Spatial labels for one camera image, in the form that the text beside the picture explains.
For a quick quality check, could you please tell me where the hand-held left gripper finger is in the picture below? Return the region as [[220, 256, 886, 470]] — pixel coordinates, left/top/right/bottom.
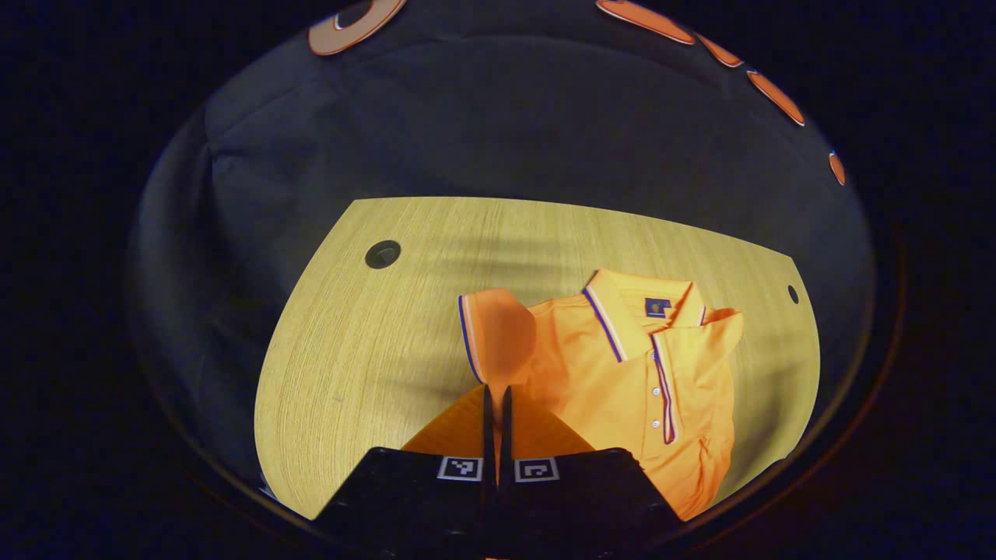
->
[[311, 384, 497, 560], [500, 384, 687, 560]]

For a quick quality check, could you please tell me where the orange T-shirt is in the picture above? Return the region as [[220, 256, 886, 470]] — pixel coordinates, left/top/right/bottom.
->
[[457, 268, 745, 523]]

